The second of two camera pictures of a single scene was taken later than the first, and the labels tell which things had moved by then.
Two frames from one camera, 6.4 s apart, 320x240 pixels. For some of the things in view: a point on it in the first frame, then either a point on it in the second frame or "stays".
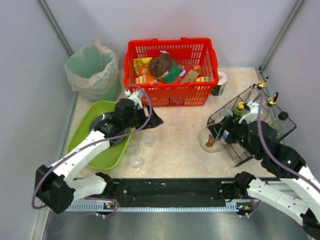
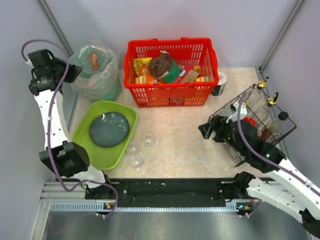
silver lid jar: [225, 111] stays
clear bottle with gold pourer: [259, 97] stays
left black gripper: [146, 117] → [66, 72]
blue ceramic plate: [107, 122] stays
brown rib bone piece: [210, 141] → [93, 58]
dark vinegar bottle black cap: [278, 123] stays
